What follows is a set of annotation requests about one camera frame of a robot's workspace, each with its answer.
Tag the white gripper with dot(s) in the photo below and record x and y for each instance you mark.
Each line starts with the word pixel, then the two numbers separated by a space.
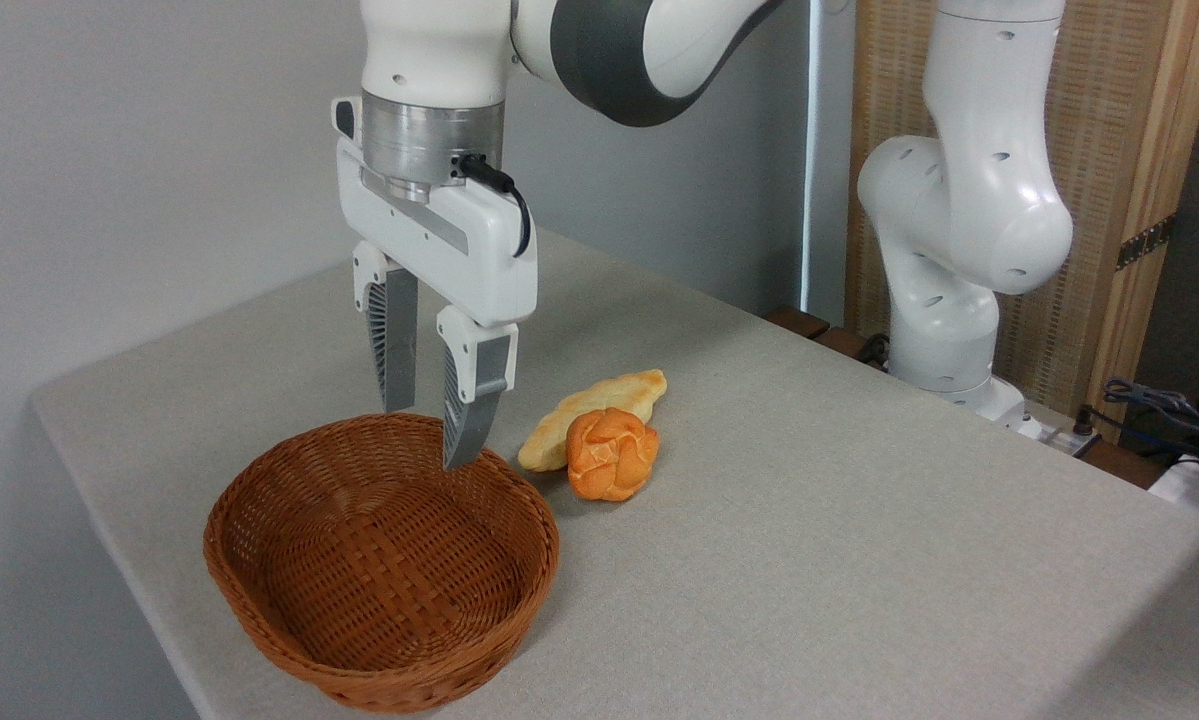
pixel 459 245

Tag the round orange bread roll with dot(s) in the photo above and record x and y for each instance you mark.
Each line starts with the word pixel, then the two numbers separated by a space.
pixel 611 455

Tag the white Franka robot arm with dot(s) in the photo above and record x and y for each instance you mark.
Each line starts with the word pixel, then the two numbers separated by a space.
pixel 979 200

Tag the long pale braided bread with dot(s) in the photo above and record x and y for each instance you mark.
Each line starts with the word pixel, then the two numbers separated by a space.
pixel 609 392

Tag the brown wicker basket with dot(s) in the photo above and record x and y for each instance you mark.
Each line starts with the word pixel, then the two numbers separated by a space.
pixel 379 590

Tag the brown wooden block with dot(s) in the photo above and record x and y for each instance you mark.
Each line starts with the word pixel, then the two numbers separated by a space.
pixel 804 322

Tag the black plug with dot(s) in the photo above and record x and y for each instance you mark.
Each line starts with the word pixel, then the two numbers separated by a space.
pixel 1086 420

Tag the wooden woven screen panel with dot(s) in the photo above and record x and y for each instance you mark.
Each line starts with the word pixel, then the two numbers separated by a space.
pixel 1109 110

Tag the black screen hinge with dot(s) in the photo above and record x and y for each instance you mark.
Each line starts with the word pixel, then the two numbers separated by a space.
pixel 1146 241

